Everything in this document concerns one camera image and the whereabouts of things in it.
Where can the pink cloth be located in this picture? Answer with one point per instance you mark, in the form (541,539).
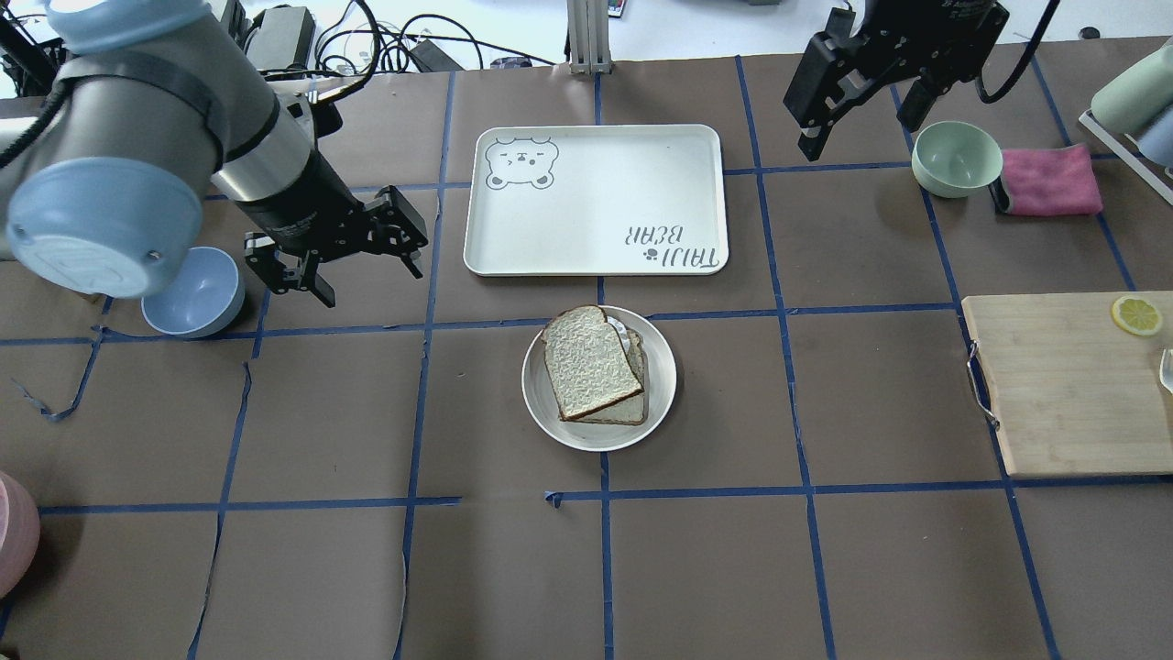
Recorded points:
(1052,182)

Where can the bread slice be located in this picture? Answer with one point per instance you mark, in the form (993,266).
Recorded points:
(586,362)
(632,410)

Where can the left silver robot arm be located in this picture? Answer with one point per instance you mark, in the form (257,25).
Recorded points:
(103,191)

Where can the blue bowl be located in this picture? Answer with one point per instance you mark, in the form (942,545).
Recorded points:
(205,298)

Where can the white bear tray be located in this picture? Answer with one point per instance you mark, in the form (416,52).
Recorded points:
(626,200)

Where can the wooden cutting board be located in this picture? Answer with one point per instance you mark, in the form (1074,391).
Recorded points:
(1070,394)

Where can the cream round plate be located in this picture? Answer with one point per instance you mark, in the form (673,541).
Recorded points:
(661,368)

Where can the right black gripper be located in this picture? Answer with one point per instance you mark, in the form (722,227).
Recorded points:
(927,37)

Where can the green hanging mug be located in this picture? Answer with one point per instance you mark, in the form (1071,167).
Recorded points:
(1137,96)

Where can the bread slice on plate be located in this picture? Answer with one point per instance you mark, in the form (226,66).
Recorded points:
(632,410)

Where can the aluminium frame post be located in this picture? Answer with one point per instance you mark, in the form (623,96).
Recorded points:
(589,37)

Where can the white wire cup rack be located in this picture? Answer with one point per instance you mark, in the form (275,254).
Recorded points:
(1129,154)

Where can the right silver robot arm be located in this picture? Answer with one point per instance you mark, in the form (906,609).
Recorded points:
(932,44)

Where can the lemon slice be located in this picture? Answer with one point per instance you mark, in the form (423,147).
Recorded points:
(1136,316)

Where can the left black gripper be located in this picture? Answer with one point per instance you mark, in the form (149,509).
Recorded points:
(310,206)

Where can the pink bowl with ice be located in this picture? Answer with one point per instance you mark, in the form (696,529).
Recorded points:
(20,532)

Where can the green bowl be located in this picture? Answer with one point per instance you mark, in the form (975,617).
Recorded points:
(954,160)

